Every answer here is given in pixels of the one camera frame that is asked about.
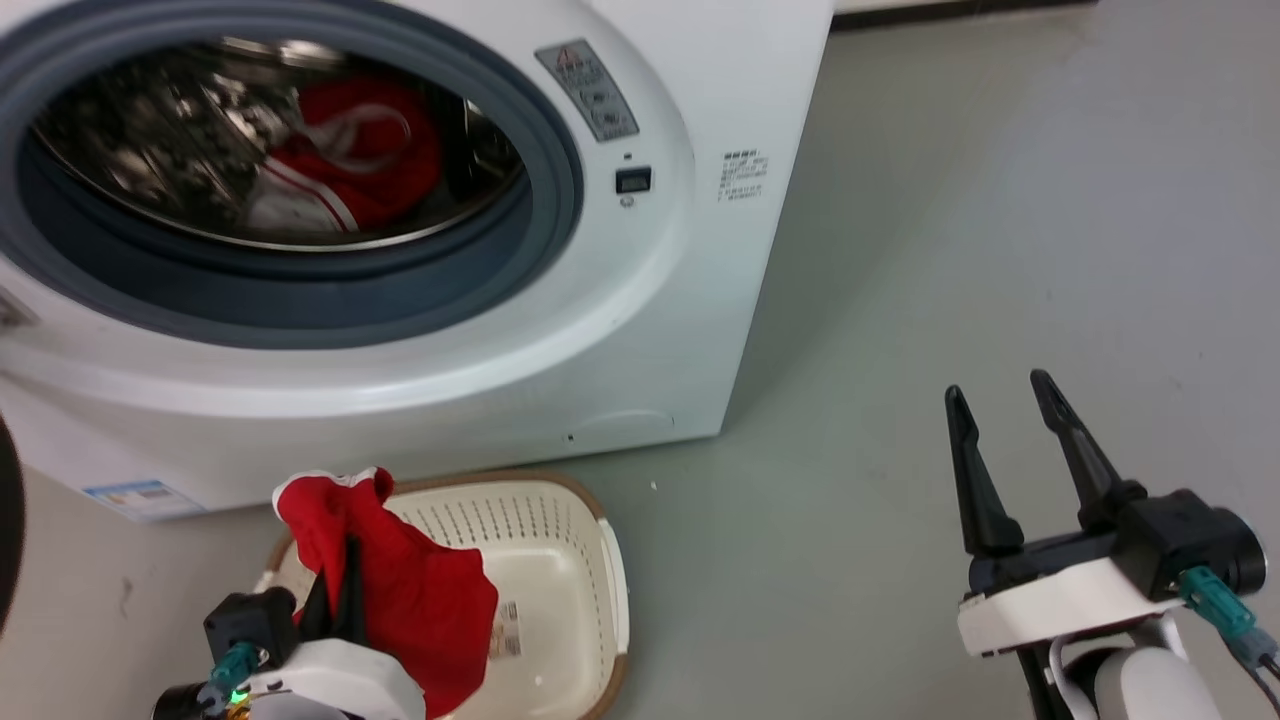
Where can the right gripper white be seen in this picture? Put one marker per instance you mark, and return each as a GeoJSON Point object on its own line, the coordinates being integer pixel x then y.
{"type": "Point", "coordinates": [1060, 600]}

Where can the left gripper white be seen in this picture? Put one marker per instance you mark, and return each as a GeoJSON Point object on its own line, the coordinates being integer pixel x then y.
{"type": "Point", "coordinates": [345, 680]}

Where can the red cloth garment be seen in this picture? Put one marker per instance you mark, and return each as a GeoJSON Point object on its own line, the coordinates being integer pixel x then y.
{"type": "Point", "coordinates": [420, 590]}

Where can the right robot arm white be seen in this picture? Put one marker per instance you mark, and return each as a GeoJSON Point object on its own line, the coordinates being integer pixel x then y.
{"type": "Point", "coordinates": [1130, 685]}

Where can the cream plastic laundry basket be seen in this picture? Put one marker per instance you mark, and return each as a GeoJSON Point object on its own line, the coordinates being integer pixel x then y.
{"type": "Point", "coordinates": [560, 580]}

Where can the dark washing machine door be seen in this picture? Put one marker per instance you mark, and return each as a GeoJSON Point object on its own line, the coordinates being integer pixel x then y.
{"type": "Point", "coordinates": [8, 520]}

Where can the white front-load washing machine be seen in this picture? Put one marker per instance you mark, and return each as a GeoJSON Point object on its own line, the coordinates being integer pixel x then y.
{"type": "Point", "coordinates": [640, 330]}

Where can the white barcode label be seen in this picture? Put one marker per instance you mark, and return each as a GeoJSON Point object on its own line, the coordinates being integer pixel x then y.
{"type": "Point", "coordinates": [506, 630]}

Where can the blue energy label sticker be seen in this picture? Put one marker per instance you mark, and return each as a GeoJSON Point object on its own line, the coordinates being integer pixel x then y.
{"type": "Point", "coordinates": [142, 498]}

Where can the red and white garment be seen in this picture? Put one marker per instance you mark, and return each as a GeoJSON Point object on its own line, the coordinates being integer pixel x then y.
{"type": "Point", "coordinates": [350, 165]}

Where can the grey warning sticker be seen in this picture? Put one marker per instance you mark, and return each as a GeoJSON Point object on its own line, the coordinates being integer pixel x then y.
{"type": "Point", "coordinates": [588, 90]}

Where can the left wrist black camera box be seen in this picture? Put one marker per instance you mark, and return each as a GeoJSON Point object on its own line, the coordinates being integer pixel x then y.
{"type": "Point", "coordinates": [245, 620]}

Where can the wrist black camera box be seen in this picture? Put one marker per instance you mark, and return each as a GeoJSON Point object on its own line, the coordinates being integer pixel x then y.
{"type": "Point", "coordinates": [245, 620]}
{"type": "Point", "coordinates": [1190, 540]}

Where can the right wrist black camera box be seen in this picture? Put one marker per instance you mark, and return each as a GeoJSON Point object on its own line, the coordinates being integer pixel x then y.
{"type": "Point", "coordinates": [1190, 540]}

